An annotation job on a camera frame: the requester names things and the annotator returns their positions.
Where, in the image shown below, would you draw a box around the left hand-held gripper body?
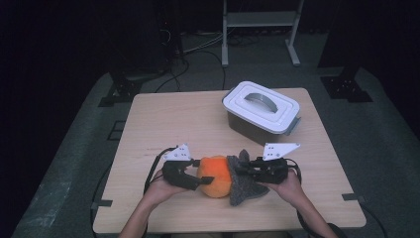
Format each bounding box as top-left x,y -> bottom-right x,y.
160,143 -> 201,191

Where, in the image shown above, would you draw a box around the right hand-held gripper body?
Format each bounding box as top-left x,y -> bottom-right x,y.
254,142 -> 301,185

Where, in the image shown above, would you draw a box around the orange plush toy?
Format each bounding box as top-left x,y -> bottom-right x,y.
196,155 -> 233,199

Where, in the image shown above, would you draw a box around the grey cloth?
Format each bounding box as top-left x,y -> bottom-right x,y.
226,149 -> 270,207

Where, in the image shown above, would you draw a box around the grey plastic storage box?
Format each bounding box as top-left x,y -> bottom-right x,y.
226,111 -> 302,147

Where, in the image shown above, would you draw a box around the person's left hand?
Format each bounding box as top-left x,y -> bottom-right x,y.
145,169 -> 190,208

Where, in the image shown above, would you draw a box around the person's right hand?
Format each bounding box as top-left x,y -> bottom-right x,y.
262,169 -> 309,206

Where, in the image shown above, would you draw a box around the black floor tape marker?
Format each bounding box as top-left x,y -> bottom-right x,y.
107,120 -> 127,142

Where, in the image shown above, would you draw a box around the black stand base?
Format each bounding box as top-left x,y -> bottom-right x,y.
318,0 -> 374,103
97,60 -> 172,108

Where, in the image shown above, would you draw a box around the dark equipment rack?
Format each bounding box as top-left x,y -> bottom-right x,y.
155,0 -> 186,63

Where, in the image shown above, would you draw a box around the white metal stand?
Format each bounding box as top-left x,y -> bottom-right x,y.
221,0 -> 305,68

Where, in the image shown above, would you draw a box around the right hand-held gripper black cable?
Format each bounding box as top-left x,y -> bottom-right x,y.
284,157 -> 303,184

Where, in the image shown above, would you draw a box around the hand-held gripper black cable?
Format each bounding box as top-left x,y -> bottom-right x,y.
143,146 -> 178,195
284,157 -> 303,184

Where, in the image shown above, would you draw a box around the left hand-held gripper black cable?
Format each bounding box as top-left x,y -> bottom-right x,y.
143,146 -> 178,195

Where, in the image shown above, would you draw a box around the black floor cable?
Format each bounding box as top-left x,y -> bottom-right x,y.
155,49 -> 228,94
89,165 -> 112,237
360,201 -> 389,238

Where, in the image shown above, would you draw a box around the white floor cables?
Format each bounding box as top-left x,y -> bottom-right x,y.
182,31 -> 226,56

